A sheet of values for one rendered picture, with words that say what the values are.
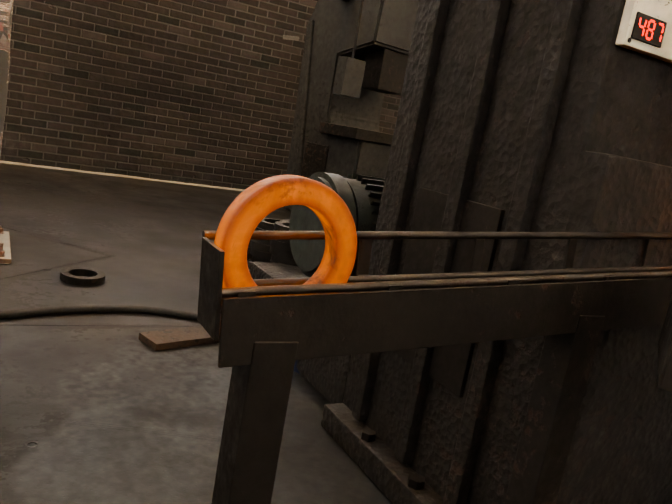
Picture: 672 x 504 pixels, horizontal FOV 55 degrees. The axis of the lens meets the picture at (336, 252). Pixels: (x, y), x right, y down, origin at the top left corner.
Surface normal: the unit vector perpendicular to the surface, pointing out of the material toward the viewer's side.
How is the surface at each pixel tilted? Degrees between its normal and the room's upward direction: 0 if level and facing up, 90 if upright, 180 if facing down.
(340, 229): 90
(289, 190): 90
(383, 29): 92
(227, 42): 90
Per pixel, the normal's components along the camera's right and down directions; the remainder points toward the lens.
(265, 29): 0.46, 0.24
